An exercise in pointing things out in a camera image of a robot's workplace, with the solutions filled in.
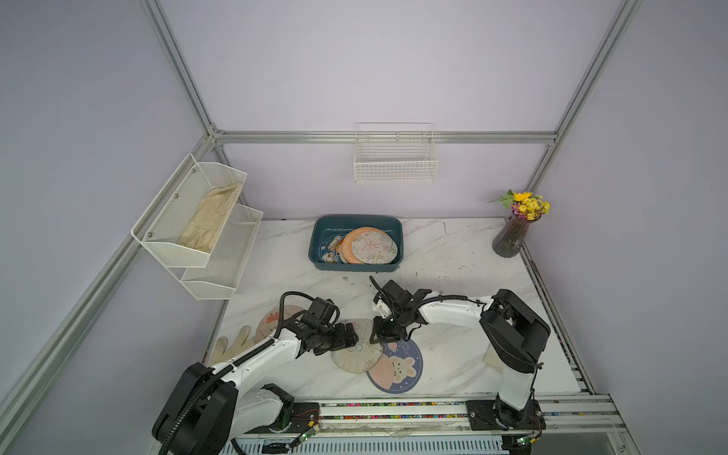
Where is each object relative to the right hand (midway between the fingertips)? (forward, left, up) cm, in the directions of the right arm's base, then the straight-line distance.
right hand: (368, 346), depth 85 cm
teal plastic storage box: (+47, +17, +4) cm, 50 cm away
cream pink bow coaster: (+38, -3, +1) cm, 38 cm away
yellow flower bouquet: (+37, -53, +22) cm, 68 cm away
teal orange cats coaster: (+39, +15, -1) cm, 42 cm away
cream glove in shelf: (+26, +45, +30) cm, 60 cm away
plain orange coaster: (+39, +8, +2) cm, 40 cm away
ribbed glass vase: (+36, -52, +6) cm, 64 cm away
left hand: (0, +7, 0) cm, 7 cm away
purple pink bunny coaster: (-6, -9, -2) cm, 11 cm away
